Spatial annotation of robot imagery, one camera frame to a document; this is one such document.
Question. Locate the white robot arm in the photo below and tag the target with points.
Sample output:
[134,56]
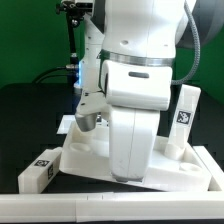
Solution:
[148,46]

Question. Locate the white fence bar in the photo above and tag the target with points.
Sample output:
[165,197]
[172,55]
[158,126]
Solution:
[89,207]
[217,180]

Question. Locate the white front fence bar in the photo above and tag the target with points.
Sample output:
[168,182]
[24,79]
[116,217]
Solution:
[89,207]

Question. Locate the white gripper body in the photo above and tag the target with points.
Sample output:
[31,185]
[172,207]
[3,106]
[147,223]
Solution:
[136,96]

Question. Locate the white marker sheet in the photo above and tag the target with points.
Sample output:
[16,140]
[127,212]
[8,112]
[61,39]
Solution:
[67,120]

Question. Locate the white right fence bar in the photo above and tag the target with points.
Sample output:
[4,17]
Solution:
[217,180]

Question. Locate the black camera on stand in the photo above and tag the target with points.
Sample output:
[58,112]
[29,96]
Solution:
[74,11]

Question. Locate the white desk top tray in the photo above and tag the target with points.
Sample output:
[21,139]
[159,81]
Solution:
[87,154]

